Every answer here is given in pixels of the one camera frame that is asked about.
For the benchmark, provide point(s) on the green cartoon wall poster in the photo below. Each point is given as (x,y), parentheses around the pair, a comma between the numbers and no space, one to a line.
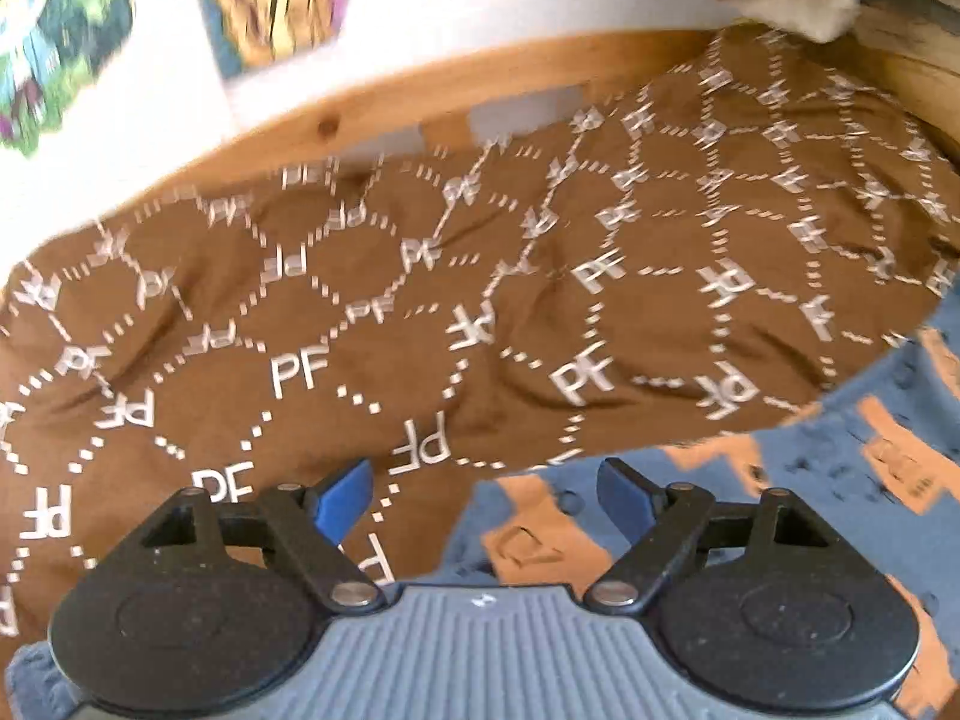
(60,52)

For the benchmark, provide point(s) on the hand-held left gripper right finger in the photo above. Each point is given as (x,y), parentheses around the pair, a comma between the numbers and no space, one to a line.
(626,499)

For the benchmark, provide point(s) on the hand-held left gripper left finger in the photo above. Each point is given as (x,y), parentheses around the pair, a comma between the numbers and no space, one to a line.
(343,499)

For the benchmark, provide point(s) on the brown printed blanket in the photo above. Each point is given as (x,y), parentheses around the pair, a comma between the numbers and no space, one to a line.
(360,315)

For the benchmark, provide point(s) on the wooden bed frame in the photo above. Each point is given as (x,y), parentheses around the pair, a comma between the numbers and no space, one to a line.
(390,101)

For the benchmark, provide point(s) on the yellow swirl wall poster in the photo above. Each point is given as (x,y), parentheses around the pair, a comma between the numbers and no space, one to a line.
(277,0)

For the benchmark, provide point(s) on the blue pants with orange print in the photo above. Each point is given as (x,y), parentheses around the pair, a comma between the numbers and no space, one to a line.
(825,480)

